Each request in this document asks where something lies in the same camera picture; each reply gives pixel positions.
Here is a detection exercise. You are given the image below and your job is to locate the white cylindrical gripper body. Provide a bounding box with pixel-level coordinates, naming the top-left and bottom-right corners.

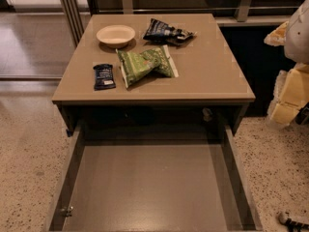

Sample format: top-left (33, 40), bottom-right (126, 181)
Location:
top-left (269, 63), bottom-right (309, 126)

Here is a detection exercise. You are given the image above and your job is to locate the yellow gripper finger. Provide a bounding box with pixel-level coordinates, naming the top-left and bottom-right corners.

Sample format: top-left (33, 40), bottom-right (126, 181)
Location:
top-left (264, 21), bottom-right (289, 46)

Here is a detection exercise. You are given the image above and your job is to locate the green jalapeno chip bag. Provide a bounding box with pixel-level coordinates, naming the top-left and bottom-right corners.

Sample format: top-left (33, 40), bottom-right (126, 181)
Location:
top-left (116, 45), bottom-right (179, 88)

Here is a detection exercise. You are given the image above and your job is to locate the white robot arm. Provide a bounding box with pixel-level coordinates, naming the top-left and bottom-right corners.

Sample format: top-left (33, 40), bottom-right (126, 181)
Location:
top-left (264, 0), bottom-right (309, 127)

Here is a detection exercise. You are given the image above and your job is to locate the tan cabinet with top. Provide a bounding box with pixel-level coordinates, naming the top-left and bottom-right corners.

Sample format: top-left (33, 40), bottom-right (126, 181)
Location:
top-left (52, 14), bottom-right (255, 130)

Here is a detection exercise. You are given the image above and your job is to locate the dark blue chip bag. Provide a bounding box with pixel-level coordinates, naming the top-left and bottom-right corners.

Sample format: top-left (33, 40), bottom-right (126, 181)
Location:
top-left (143, 18), bottom-right (195, 45)

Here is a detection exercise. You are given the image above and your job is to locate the open grey top drawer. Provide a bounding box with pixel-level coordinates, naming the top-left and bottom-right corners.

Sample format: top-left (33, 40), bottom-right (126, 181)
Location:
top-left (42, 123), bottom-right (263, 232)

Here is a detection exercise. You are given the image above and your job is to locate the white paper bowl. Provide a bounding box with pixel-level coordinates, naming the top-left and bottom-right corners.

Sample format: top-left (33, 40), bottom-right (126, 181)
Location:
top-left (97, 25), bottom-right (135, 48)

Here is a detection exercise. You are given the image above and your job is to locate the small dark blue snack bar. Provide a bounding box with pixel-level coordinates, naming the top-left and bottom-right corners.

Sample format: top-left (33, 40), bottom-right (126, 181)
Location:
top-left (94, 64), bottom-right (116, 90)

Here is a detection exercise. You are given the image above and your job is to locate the metal window frame post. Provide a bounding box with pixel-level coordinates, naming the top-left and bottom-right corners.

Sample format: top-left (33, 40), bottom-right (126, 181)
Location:
top-left (60, 0), bottom-right (84, 46)

